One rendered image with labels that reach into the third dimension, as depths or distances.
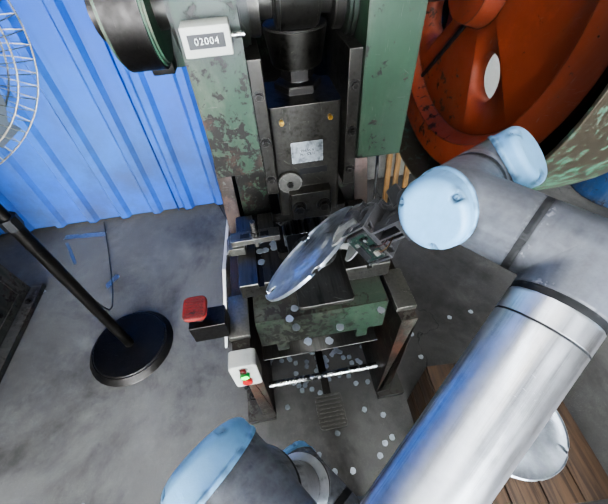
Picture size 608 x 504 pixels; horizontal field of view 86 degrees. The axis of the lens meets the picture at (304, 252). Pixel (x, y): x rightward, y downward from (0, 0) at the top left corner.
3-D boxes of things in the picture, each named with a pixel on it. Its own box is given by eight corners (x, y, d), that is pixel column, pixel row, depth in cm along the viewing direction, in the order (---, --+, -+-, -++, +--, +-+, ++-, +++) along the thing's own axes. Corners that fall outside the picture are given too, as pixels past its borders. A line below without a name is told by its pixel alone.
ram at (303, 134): (342, 218, 83) (348, 100, 61) (283, 227, 82) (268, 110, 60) (327, 178, 95) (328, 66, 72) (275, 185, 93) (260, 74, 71)
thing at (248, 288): (388, 274, 101) (391, 261, 97) (242, 299, 98) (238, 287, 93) (360, 210, 121) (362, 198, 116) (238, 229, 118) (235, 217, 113)
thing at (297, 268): (344, 201, 88) (342, 199, 88) (373, 219, 60) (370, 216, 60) (270, 275, 92) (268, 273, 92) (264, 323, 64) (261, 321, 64)
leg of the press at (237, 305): (277, 419, 135) (230, 297, 68) (250, 424, 134) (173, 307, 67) (259, 254, 196) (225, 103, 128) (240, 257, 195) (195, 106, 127)
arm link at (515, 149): (504, 126, 33) (526, 114, 39) (416, 177, 42) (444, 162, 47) (541, 194, 33) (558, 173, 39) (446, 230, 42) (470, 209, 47)
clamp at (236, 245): (282, 248, 102) (278, 224, 95) (228, 257, 101) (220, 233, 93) (279, 235, 106) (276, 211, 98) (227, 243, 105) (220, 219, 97)
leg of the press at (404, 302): (402, 394, 139) (475, 256, 72) (376, 399, 138) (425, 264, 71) (347, 240, 200) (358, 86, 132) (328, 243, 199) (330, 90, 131)
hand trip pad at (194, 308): (213, 331, 87) (205, 316, 81) (190, 335, 86) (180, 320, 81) (213, 308, 91) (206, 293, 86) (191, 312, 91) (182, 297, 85)
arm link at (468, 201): (531, 216, 25) (560, 179, 32) (404, 163, 31) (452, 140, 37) (484, 288, 30) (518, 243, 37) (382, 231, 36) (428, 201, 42)
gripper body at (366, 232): (337, 237, 54) (392, 208, 45) (357, 206, 59) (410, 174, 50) (367, 268, 56) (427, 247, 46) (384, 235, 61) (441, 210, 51)
